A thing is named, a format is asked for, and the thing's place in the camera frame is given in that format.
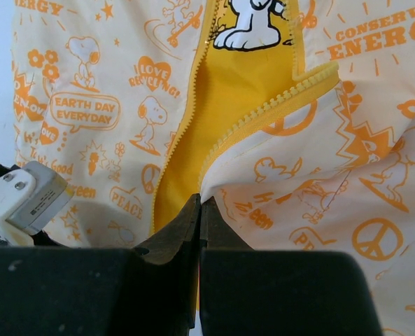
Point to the cream orange-print jacket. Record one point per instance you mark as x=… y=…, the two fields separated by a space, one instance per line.
x=297 y=117

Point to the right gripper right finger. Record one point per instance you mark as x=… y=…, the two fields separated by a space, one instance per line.
x=243 y=291

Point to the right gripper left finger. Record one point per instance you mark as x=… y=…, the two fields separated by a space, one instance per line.
x=150 y=289

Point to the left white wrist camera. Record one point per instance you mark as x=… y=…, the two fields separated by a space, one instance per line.
x=30 y=197

